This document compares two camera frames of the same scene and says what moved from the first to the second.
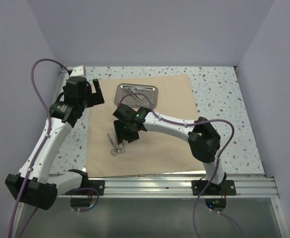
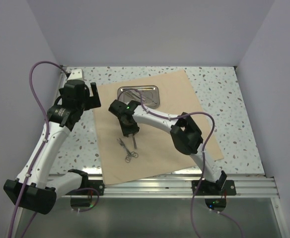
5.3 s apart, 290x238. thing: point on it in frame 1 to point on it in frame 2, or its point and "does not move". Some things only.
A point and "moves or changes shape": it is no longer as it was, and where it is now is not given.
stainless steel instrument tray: (136, 95) does not move
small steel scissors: (113, 151) to (128, 157)
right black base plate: (226, 188) does not move
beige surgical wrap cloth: (156, 151) moves or changes shape
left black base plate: (98, 185) does not move
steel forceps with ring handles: (121, 149) to (133, 153)
